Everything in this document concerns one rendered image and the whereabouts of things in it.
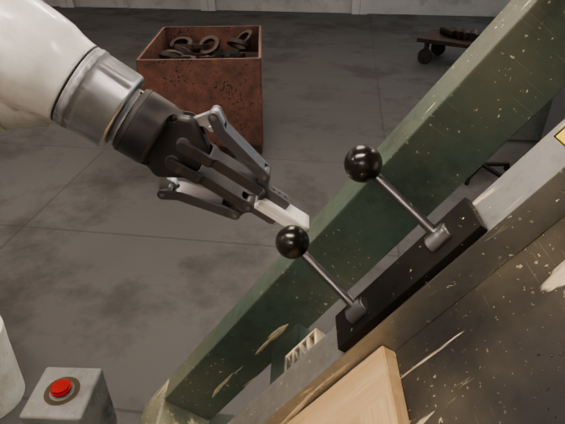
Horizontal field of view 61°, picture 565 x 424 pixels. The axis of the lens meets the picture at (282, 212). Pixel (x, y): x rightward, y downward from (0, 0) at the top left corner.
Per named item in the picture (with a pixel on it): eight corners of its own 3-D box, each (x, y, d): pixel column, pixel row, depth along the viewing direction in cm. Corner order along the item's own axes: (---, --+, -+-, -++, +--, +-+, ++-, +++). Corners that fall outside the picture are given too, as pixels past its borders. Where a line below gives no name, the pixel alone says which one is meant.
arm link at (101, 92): (77, 103, 55) (124, 132, 57) (41, 135, 47) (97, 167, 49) (110, 37, 51) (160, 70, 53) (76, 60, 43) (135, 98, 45)
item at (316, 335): (302, 365, 66) (284, 356, 65) (334, 336, 62) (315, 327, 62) (302, 389, 62) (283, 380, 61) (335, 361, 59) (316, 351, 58)
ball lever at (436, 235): (438, 253, 48) (343, 161, 50) (466, 228, 46) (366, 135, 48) (431, 265, 45) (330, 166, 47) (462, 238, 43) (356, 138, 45)
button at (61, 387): (57, 384, 97) (55, 377, 96) (76, 384, 97) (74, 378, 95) (48, 400, 93) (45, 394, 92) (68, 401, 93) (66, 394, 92)
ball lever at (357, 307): (360, 321, 53) (278, 236, 56) (382, 301, 52) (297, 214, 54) (350, 336, 50) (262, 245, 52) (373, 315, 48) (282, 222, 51)
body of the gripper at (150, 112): (154, 73, 52) (226, 120, 55) (121, 131, 56) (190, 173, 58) (134, 96, 46) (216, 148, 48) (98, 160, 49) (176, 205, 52)
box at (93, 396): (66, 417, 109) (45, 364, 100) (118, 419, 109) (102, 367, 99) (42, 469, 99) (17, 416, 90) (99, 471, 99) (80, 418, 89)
